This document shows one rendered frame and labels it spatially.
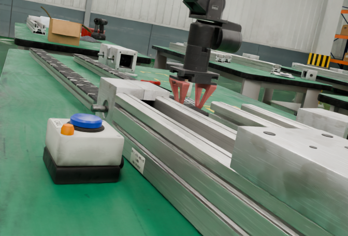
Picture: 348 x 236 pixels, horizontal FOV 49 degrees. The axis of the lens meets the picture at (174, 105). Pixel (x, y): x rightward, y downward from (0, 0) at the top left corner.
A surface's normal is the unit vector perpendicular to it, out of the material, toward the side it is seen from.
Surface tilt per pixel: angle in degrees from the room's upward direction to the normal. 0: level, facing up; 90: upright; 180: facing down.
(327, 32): 90
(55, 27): 68
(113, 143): 90
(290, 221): 90
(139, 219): 0
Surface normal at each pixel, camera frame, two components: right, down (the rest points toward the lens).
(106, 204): 0.18, -0.97
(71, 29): 0.37, -0.14
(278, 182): -0.87, -0.07
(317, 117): -0.74, -0.01
